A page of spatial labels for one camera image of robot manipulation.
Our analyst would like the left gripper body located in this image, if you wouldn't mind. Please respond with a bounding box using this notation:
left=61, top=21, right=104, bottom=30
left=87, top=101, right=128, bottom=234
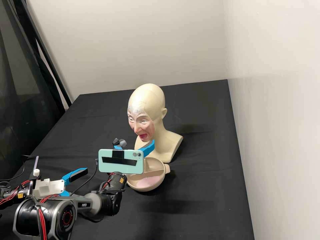
left=33, top=178, right=65, bottom=198

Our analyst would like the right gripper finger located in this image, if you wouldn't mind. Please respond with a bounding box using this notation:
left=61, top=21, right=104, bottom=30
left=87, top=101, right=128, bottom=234
left=143, top=140, right=156, bottom=157

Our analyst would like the beige divided bowl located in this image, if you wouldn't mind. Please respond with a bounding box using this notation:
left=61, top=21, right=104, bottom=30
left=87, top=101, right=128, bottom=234
left=126, top=157, right=172, bottom=193

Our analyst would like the dummy head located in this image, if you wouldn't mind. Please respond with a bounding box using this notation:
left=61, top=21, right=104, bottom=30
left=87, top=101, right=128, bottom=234
left=127, top=83, right=184, bottom=163

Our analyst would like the black cable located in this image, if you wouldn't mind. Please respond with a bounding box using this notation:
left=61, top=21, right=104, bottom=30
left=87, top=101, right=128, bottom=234
left=67, top=158, right=100, bottom=197
left=0, top=154, right=36, bottom=186

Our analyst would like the right wrist camera phone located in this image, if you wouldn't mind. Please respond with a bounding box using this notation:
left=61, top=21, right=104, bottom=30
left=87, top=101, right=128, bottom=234
left=98, top=148, right=146, bottom=175

